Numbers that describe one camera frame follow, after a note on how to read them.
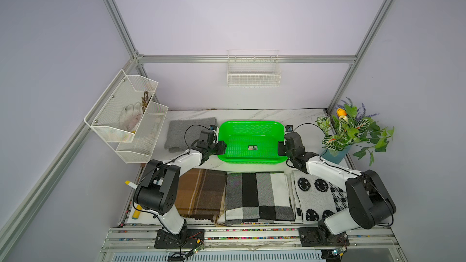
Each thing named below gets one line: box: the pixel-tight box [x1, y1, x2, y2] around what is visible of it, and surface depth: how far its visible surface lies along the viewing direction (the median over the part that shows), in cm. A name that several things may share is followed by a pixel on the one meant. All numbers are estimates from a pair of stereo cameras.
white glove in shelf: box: [118, 101, 144, 133], surface depth 78 cm
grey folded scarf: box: [163, 117, 218, 153], surface depth 104 cm
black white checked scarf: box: [225, 171, 295, 225], surface depth 84 cm
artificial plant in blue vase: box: [314, 97, 395, 167], surface depth 71 cm
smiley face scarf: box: [290, 171, 349, 222], surface depth 82 cm
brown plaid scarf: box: [174, 167, 228, 227], surface depth 84 cm
